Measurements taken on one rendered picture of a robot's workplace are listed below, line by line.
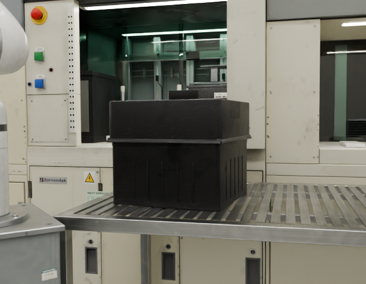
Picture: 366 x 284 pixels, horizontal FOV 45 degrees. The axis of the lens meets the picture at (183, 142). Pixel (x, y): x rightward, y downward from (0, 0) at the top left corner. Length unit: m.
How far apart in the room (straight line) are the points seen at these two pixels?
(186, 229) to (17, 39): 0.52
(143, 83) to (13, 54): 1.58
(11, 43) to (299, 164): 0.94
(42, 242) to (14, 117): 0.93
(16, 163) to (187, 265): 0.75
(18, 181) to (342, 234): 1.26
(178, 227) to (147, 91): 1.66
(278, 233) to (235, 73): 0.69
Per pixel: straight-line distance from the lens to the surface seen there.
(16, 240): 0.92
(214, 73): 2.12
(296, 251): 1.54
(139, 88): 2.52
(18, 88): 1.78
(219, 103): 0.98
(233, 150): 1.11
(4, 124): 0.98
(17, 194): 1.81
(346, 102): 1.95
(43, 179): 1.74
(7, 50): 0.99
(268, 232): 0.89
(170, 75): 2.46
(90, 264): 1.73
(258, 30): 1.46
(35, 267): 0.94
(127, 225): 0.95
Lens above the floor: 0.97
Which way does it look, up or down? 3 degrees down
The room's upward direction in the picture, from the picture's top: straight up
